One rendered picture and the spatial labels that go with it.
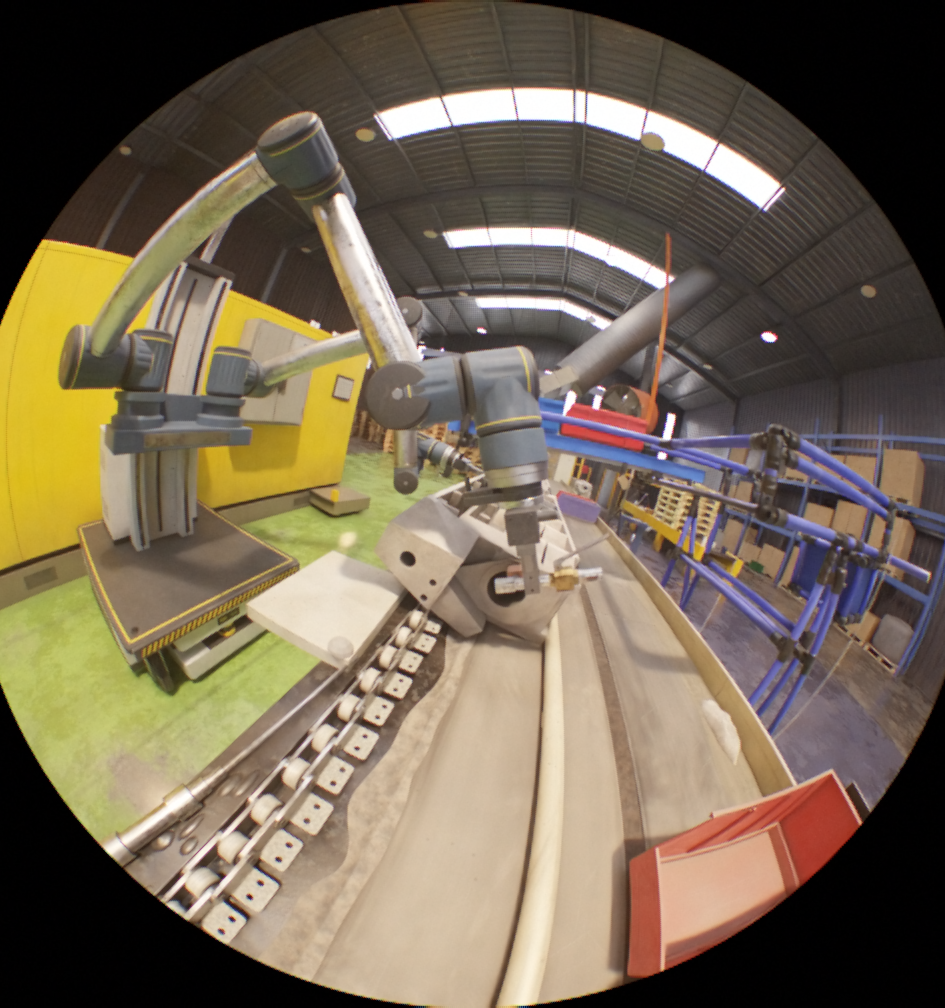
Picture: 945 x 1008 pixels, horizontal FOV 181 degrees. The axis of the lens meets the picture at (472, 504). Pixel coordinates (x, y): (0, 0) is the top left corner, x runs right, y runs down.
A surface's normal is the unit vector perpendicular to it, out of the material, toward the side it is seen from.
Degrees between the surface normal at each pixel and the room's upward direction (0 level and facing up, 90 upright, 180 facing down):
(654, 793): 0
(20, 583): 90
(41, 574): 90
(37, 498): 90
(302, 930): 26
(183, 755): 0
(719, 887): 0
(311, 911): 21
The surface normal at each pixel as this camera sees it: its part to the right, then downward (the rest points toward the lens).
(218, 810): 0.25, -0.94
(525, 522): -0.21, 0.17
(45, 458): 0.94, 0.29
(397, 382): 0.05, 0.24
